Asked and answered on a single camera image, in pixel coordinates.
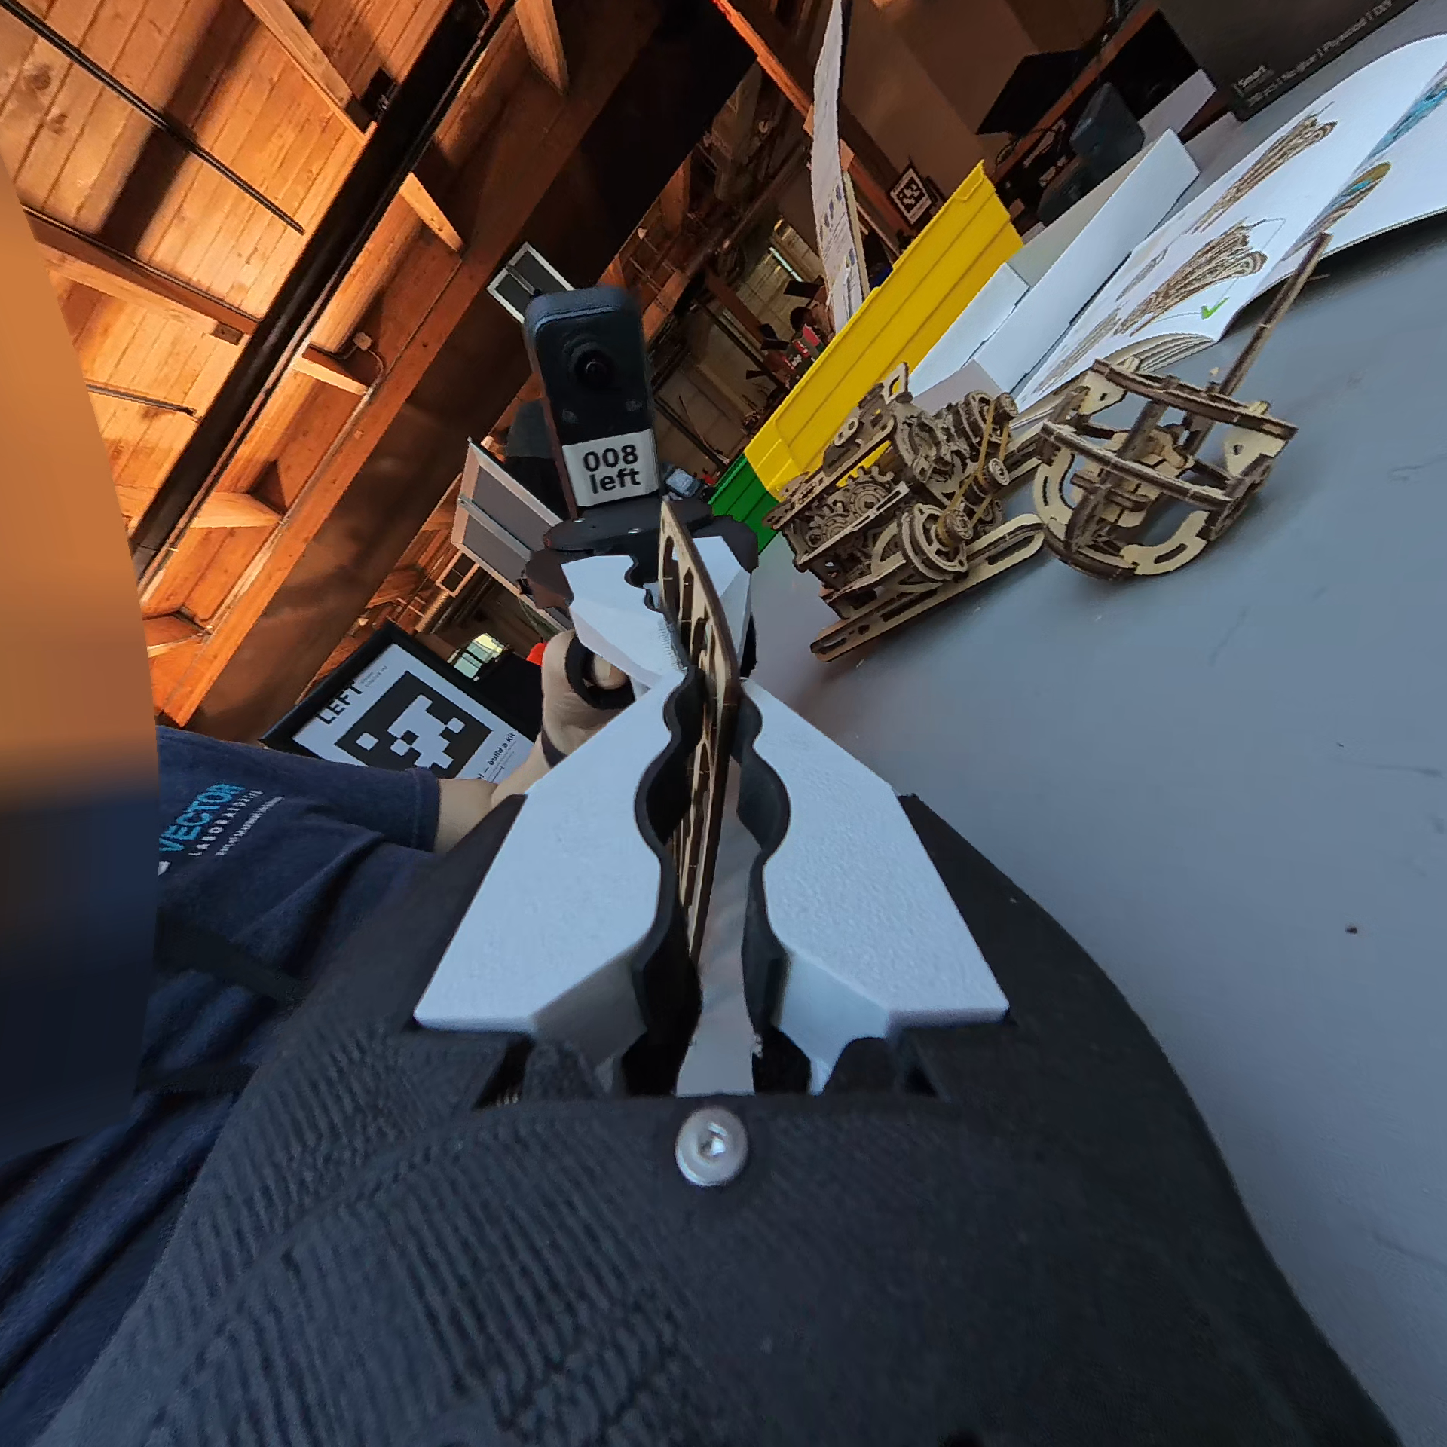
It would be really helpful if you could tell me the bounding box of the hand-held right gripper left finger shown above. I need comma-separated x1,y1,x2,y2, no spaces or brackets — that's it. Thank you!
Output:
413,675,693,1096

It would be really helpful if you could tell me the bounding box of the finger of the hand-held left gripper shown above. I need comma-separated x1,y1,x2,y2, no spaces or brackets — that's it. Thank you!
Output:
559,552,687,696
692,534,757,676

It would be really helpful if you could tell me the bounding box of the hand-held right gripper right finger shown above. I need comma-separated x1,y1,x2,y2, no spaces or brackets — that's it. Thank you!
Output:
739,676,1010,1096

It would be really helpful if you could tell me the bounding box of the laser-cut wooden parts sheet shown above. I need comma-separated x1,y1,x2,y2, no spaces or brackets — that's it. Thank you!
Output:
655,498,747,1000

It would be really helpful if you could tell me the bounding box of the person's left forearm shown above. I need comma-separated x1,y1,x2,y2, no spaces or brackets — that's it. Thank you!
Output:
434,760,555,857

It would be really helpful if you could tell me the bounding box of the wooden mechanical gear model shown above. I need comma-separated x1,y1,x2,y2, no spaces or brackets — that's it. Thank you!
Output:
762,361,1048,665

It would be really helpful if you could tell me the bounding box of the round wooden cage model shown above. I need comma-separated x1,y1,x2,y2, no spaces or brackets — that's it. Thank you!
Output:
1029,232,1333,584

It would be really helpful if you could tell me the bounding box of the person's left hand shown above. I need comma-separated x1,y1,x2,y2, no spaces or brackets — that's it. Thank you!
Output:
539,627,636,781

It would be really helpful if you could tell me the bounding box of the green plastic bin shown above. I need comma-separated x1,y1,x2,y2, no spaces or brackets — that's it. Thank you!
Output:
705,453,788,557

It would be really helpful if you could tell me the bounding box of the hanging light panel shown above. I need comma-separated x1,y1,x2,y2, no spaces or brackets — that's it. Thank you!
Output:
488,243,573,330

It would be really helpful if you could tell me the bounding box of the grey framed panel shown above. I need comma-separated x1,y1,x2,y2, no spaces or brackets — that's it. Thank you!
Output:
452,442,565,612

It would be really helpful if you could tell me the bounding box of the black framed marker sign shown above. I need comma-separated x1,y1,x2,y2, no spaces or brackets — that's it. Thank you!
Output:
258,621,546,790

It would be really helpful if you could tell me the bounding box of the person's dark blue shirt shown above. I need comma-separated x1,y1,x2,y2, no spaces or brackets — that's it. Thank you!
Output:
152,729,444,1447

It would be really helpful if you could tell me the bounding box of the yellow plastic bin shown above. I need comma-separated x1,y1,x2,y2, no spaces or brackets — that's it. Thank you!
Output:
739,161,1025,483

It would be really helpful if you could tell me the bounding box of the white paper poster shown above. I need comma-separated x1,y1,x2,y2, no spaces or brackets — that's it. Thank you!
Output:
811,0,872,330

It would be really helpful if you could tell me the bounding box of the white box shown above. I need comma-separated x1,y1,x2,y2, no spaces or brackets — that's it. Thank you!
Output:
908,130,1202,399

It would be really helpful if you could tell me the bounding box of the black bag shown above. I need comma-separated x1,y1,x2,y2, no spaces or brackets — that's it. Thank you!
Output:
977,51,1149,224

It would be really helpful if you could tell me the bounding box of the instruction booklet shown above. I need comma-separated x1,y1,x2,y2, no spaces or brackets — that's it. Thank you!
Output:
1016,35,1447,393

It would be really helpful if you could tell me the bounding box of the black cardboard box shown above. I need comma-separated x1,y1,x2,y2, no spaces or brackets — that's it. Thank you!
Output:
1225,0,1420,122

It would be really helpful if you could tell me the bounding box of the black lanyard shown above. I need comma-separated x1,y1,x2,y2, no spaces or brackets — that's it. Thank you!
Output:
140,927,308,1096

